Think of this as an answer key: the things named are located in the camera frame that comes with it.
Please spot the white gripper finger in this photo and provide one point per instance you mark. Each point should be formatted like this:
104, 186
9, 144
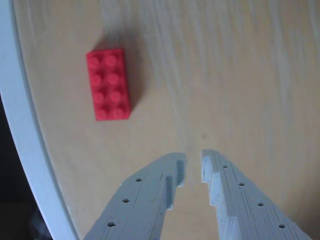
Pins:
245, 210
140, 205

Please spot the red lego block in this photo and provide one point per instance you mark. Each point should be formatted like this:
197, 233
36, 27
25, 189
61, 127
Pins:
107, 85

